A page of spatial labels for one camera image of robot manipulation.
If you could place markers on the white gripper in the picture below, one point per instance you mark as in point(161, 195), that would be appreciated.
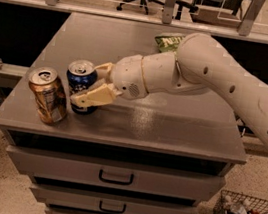
point(128, 74)

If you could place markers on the blue pepsi can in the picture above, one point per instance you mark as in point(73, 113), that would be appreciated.
point(81, 75)

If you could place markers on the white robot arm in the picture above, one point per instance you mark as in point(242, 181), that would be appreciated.
point(199, 63)

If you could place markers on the orange soda can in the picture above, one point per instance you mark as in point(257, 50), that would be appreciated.
point(49, 94)

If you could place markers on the green chip bag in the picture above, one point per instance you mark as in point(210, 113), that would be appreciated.
point(168, 41)

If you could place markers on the grey drawer cabinet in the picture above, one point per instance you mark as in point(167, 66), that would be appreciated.
point(178, 148)

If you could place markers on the top drawer black handle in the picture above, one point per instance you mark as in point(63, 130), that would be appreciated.
point(115, 178)

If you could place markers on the drawer black handle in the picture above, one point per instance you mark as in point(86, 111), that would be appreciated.
point(115, 178)
point(112, 208)

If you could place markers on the middle drawer black handle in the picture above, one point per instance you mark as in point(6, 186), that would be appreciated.
point(112, 208)

